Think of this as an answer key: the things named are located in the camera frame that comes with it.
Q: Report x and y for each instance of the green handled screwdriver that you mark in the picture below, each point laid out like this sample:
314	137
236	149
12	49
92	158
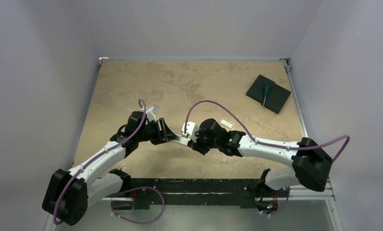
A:
266	93

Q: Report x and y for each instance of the white battery cover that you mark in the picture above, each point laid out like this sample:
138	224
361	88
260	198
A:
227	124

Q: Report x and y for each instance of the white remote control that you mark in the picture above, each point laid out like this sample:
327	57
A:
182	140

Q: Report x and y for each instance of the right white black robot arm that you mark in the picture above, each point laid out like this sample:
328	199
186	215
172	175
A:
306	163

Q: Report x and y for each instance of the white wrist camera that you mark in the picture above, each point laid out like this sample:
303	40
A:
189	129
151	113

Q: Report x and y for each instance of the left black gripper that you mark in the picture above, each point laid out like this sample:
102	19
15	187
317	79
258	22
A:
165	134

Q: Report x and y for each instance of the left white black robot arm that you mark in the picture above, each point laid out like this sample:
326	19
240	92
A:
71	192

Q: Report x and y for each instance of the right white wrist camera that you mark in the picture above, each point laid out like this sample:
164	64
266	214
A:
189	129

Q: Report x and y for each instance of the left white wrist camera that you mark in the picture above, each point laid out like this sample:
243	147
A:
151	113

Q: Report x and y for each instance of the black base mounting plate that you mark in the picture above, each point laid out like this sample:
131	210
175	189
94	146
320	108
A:
244	193

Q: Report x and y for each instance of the black foam block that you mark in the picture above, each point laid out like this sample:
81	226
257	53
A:
277	97

